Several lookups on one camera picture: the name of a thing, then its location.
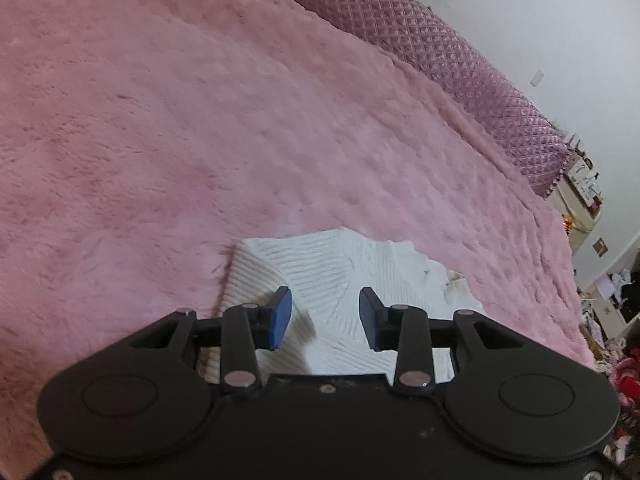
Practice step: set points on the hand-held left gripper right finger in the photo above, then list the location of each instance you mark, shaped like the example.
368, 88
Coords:
367, 318

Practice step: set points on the white ribbed knit sweater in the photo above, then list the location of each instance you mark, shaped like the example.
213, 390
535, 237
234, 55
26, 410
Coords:
350, 280

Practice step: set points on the brass wall socket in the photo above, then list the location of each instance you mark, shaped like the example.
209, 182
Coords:
600, 247

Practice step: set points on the pile of clothes on floor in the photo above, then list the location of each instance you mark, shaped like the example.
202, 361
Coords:
617, 350

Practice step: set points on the cream bedside cabinet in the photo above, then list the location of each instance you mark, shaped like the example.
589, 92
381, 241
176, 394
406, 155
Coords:
580, 200

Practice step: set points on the purple quilted headboard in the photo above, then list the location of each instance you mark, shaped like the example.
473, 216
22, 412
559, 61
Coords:
450, 60

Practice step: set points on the red snack bag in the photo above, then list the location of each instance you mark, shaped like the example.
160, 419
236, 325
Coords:
567, 223

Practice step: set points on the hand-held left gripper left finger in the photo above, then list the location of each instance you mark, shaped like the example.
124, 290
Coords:
280, 317

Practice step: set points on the white wall switch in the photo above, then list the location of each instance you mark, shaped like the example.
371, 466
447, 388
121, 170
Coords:
537, 78

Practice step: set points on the pink fluffy blanket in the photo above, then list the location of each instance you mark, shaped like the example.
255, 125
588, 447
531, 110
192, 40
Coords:
210, 125

